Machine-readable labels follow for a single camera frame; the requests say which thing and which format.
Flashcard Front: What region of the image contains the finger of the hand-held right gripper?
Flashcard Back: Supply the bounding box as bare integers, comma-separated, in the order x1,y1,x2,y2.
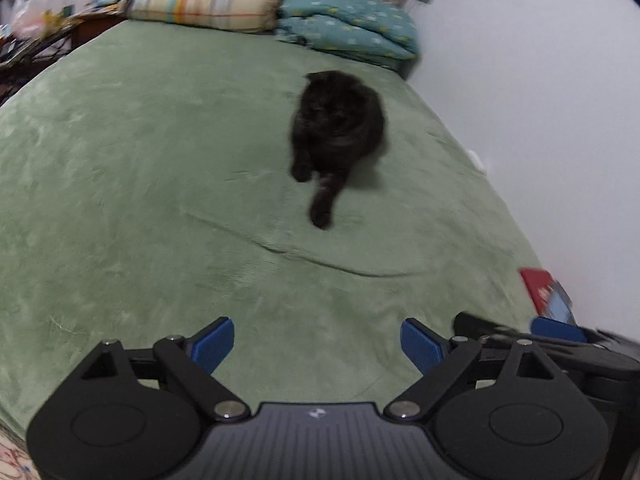
452,311,597,362
531,317,619,347

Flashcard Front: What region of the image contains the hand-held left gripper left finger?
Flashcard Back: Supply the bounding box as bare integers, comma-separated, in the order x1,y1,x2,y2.
80,316,251,421

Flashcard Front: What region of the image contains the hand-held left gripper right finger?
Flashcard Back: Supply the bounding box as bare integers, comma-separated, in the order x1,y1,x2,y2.
382,317,563,421

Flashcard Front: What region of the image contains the red booklet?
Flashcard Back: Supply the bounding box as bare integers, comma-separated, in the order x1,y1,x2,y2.
520,268,558,316

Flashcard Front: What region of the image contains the green bed blanket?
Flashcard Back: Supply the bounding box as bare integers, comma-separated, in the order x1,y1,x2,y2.
0,20,546,441

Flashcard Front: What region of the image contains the floral patterned floor mat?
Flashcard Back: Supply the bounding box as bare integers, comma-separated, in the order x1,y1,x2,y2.
0,422,46,480

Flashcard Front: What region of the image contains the black cat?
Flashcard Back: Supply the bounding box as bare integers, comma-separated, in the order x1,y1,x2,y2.
289,70,388,231

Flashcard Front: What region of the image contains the teal floral folded quilt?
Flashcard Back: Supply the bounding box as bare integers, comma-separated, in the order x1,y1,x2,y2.
274,0,420,68

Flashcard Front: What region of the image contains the black folding table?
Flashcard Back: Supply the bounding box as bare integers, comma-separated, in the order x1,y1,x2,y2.
0,30,76,106

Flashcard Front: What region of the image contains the plaid folded quilt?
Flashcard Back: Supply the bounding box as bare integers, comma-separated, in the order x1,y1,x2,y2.
120,0,290,35

